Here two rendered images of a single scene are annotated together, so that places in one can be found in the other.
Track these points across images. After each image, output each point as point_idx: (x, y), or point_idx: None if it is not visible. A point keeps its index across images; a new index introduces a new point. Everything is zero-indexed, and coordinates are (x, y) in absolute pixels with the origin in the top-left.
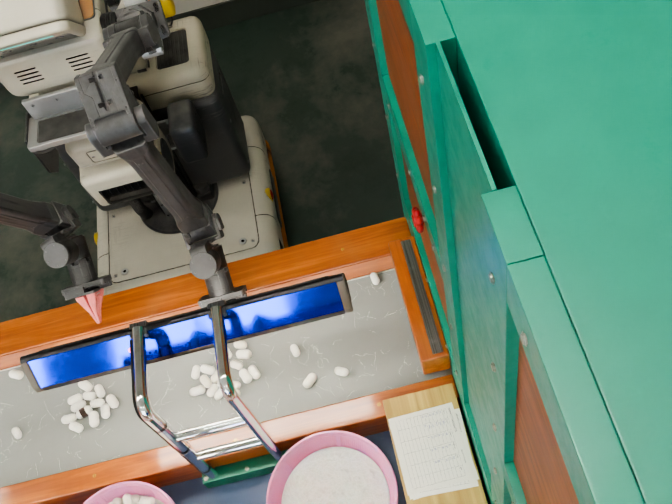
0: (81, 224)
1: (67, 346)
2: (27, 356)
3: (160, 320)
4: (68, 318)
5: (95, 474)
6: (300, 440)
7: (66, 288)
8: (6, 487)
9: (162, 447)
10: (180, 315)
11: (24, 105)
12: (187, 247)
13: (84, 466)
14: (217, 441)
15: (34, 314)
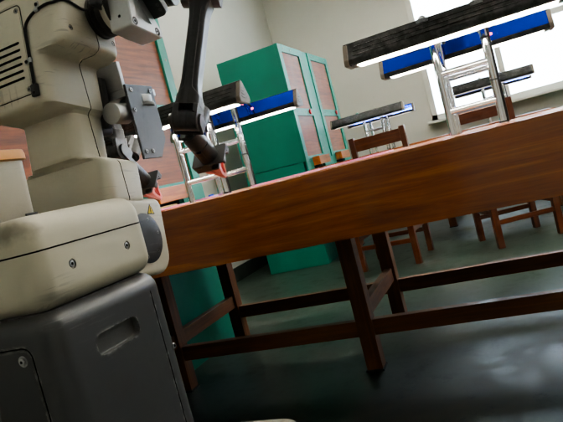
0: (174, 133)
1: (214, 88)
2: (235, 81)
3: (169, 104)
4: (251, 188)
5: (282, 179)
6: (178, 204)
7: (220, 144)
8: (336, 166)
9: (241, 190)
10: (159, 107)
11: (119, 66)
12: (131, 151)
13: (286, 178)
14: (214, 197)
15: (276, 182)
